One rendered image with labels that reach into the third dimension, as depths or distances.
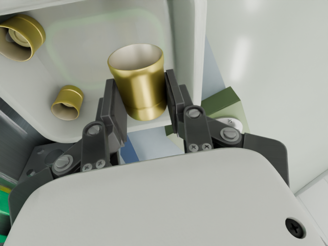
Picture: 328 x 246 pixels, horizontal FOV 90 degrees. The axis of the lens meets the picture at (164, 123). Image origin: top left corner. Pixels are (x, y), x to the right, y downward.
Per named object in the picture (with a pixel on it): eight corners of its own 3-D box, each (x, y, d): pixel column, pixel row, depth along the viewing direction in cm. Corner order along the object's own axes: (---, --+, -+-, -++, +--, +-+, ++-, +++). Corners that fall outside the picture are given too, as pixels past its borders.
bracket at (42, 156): (31, 144, 27) (10, 185, 22) (88, 133, 27) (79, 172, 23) (45, 155, 30) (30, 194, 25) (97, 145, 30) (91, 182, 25)
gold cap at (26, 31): (37, 42, 17) (51, 28, 20) (-10, 16, 15) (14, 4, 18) (28, 68, 18) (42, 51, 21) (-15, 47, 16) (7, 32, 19)
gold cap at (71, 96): (80, 121, 25) (85, 102, 28) (76, 103, 23) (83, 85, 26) (54, 119, 24) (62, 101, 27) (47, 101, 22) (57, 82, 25)
